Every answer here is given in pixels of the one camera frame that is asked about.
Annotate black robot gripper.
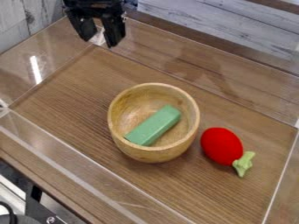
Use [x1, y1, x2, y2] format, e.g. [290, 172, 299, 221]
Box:
[63, 0, 127, 47]

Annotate green rectangular block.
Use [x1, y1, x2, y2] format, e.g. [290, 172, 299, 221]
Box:
[124, 105, 182, 146]

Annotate brown wooden bowl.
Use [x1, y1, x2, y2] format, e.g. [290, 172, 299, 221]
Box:
[107, 83, 201, 163]

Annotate clear acrylic tray walls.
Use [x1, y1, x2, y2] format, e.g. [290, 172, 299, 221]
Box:
[0, 19, 299, 224]

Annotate red plush strawberry toy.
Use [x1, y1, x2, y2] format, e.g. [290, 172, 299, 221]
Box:
[201, 127, 257, 178]

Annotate clear acrylic corner bracket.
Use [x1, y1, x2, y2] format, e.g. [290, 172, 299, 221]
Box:
[88, 26, 111, 47]

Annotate black table leg bracket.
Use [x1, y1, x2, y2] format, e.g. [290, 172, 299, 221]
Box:
[24, 184, 78, 224]

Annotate black cable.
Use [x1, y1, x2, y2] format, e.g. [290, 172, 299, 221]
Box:
[0, 200, 19, 224]

